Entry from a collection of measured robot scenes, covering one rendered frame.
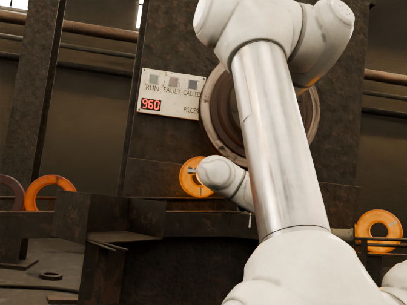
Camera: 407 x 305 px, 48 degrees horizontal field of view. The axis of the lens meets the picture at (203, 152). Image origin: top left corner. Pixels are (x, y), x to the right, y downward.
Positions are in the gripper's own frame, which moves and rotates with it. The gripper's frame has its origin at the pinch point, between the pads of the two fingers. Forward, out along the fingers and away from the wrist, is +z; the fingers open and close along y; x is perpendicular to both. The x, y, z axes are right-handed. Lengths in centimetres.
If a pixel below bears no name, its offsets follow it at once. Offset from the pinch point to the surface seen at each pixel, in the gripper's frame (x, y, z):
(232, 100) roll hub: 27.2, 7.1, -8.7
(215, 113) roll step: 22.5, 2.5, -2.2
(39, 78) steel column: 70, -122, 257
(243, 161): 5.9, 15.3, -1.4
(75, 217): -17, -38, -39
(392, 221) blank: -9, 67, -20
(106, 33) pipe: 205, -100, 547
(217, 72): 38.6, 1.6, 0.3
